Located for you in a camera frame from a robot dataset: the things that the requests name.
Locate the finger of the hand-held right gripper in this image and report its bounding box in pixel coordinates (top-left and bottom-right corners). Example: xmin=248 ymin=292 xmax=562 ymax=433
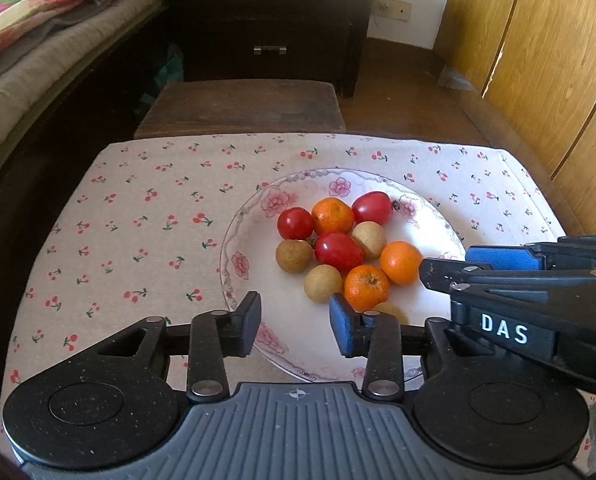
xmin=465 ymin=235 xmax=596 ymax=273
xmin=419 ymin=257 xmax=596 ymax=305

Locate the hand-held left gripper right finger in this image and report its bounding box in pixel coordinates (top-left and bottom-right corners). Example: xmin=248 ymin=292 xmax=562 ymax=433
xmin=329 ymin=292 xmax=472 ymax=402

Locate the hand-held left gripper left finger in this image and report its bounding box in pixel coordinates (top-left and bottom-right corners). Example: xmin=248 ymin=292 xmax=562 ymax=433
xmin=85 ymin=290 xmax=263 ymax=404

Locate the small orange mandarin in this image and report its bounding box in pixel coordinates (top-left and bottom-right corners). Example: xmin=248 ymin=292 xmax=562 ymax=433
xmin=379 ymin=241 xmax=424 ymax=286
xmin=311 ymin=198 xmax=355 ymax=235
xmin=343 ymin=264 xmax=390 ymax=312

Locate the brown longan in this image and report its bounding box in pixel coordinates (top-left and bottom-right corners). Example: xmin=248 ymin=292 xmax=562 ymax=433
xmin=350 ymin=221 xmax=388 ymax=261
xmin=303 ymin=264 xmax=343 ymax=304
xmin=275 ymin=239 xmax=315 ymax=275

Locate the red cherry tomato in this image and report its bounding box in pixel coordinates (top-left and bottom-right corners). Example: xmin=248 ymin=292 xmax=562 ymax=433
xmin=277 ymin=207 xmax=314 ymax=240
xmin=314 ymin=232 xmax=365 ymax=271
xmin=351 ymin=191 xmax=393 ymax=226

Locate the white floral plate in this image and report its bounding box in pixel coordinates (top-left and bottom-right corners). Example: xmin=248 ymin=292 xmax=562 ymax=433
xmin=219 ymin=167 xmax=466 ymax=383

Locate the cherry print tablecloth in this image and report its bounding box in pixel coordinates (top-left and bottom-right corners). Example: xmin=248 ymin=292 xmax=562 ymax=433
xmin=0 ymin=132 xmax=596 ymax=466

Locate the yellow wooden wardrobe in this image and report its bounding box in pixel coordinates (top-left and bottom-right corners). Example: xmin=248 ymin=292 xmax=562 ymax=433
xmin=433 ymin=0 xmax=596 ymax=241

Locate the dark wooden stool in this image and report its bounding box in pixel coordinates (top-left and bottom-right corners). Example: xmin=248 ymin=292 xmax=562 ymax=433
xmin=134 ymin=79 xmax=348 ymax=140

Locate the bed with floral quilt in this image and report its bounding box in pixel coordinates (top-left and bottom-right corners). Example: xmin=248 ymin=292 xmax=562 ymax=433
xmin=0 ymin=0 xmax=179 ymax=241

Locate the teal plastic bag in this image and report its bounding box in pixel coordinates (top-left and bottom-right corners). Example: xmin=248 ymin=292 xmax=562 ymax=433
xmin=140 ymin=42 xmax=185 ymax=106

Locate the dark wooden nightstand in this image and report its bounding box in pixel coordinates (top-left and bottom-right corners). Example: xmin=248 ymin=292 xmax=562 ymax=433
xmin=165 ymin=0 xmax=381 ymax=98

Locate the bed with colourful blanket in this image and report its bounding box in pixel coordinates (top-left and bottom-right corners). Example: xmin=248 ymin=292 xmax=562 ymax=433
xmin=0 ymin=0 xmax=166 ymax=181

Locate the red yellow floral blanket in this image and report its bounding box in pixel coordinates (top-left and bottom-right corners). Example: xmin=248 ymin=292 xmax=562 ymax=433
xmin=0 ymin=0 xmax=169 ymax=68

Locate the beige wall socket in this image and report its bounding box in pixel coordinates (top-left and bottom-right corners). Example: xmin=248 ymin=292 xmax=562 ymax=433
xmin=375 ymin=0 xmax=413 ymax=22

